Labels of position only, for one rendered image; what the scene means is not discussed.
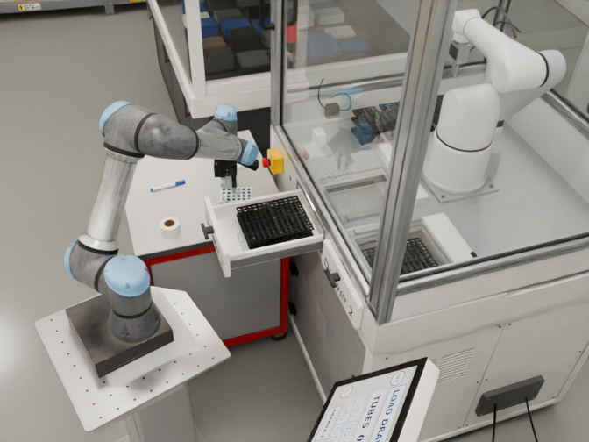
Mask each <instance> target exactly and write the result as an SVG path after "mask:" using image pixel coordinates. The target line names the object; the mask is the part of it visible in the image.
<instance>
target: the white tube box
mask: <svg viewBox="0 0 589 442"><path fill-rule="evenodd" d="M238 189H240V194H238V192H237V191H236V192H235V194H232V190H231V189H223V188H220V198H219V204H225V203H233V202H237V201H242V200H246V199H251V198H253V193H252V187H237V190H238ZM222 196H224V197H225V200H224V201H222Z"/></svg>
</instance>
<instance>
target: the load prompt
mask: <svg viewBox="0 0 589 442"><path fill-rule="evenodd" d="M406 387H407V384H403V385H400V386H396V387H392V388H390V389H389V391H388V394H387V398H386V400H385V402H384V404H383V407H382V409H381V412H380V415H379V418H378V420H377V423H376V425H375V427H374V429H373V433H372V436H371V437H370V440H369V442H386V440H387V436H388V433H389V432H390V429H391V426H392V424H393V421H394V418H395V415H396V412H397V410H398V408H399V405H400V403H401V399H402V397H403V394H404V391H405V389H406Z"/></svg>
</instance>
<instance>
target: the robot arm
mask: <svg viewBox="0 0 589 442"><path fill-rule="evenodd" d="M214 116H215V117H214V118H213V119H211V120H210V121H209V122H208V123H207V124H206V125H205V126H203V127H202V128H201V129H199V130H198V131H197V132H196V131H195V130H194V129H193V128H191V127H189V126H185V125H181V124H178V123H176V122H174V121H173V120H171V119H169V118H166V117H164V116H162V115H160V114H158V113H155V112H153V111H151V110H148V109H145V108H143V107H140V106H138V105H137V104H135V103H129V102H126V101H117V102H114V103H113V104H112V105H111V106H109V107H108V108H107V109H106V110H105V111H104V113H103V114H102V116H101V119H100V122H99V130H101V131H100V133H101V134H102V135H103V136H104V137H105V140H104V142H103V148H104V150H105V151H106V153H107V155H106V158H105V162H104V165H103V171H102V174H101V178H100V182H99V184H98V188H97V192H96V197H95V201H94V204H93V207H92V211H91V214H90V218H89V223H88V227H87V230H86V232H84V233H83V234H81V235H80V236H79V238H78V239H76V240H74V241H73V242H72V243H71V244H70V247H68V248H67V251H66V252H65V256H64V268H65V269H66V271H67V273H68V274H69V275H70V276H72V277H73V278H74V279H75V280H76V281H78V282H81V283H83V284H85V285H86V286H88V287H90V288H92V289H93V290H95V291H97V292H99V293H101V294H102V295H104V296H106V297H108V298H109V299H110V305H111V310H110V315H109V320H108V323H109V328H110V332H111V334H112V335H113V336H114V337H115V338H116V339H118V340H121V341H123V342H128V343H135V342H139V341H143V340H145V339H148V338H150V337H151V336H152V335H153V334H154V333H155V332H156V331H157V330H158V329H159V327H160V311H159V309H158V307H157V306H156V304H155V303H154V302H153V300H152V293H151V287H150V275H149V273H148V270H147V267H146V265H145V263H144V262H143V261H142V260H141V259H140V258H138V257H136V256H133V255H129V254H127V256H124V255H123V254H122V255H118V256H117V253H118V249H119V247H120V245H119V244H118V242H117V240H116V238H117V233H118V230H119V226H120V224H121V220H122V216H123V214H124V208H125V205H126V202H127V198H128V195H129V192H130V188H131V183H132V180H133V176H134V173H135V170H136V166H137V164H138V162H139V161H140V160H143V159H144V158H145V156H146V155H147V156H151V157H154V158H159V159H167V160H190V159H192V158H203V159H213V160H214V173H215V177H220V178H221V180H222V181H224V182H223V183H221V184H220V186H221V188H223V189H231V190H232V192H233V194H235V192H236V191H237V172H238V164H239V165H242V166H244V167H246V168H249V169H251V170H253V171H256V170H257V169H258V167H259V160H257V156H258V153H259V149H258V146H257V145H256V144H254V143H252V142H251V141H250V140H249V141H248V140H245V139H241V138H240V137H238V125H237V119H238V118H237V113H236V109H235V108H234V107H233V106H231V105H228V104H221V105H218V106H217V107H216V108H215V113H214Z"/></svg>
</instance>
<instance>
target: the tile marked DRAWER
mask: <svg viewBox="0 0 589 442"><path fill-rule="evenodd" d="M342 406H343V405H340V406H337V407H333V408H330V409H329V411H328V413H327V415H326V417H325V419H324V420H323V424H322V426H321V428H320V430H319V432H318V433H317V436H316V439H315V441H320V440H325V439H328V437H329V435H330V432H331V430H332V427H333V425H334V423H335V422H336V420H337V416H338V414H339V412H340V410H341V408H342ZM315 441H314V442H315Z"/></svg>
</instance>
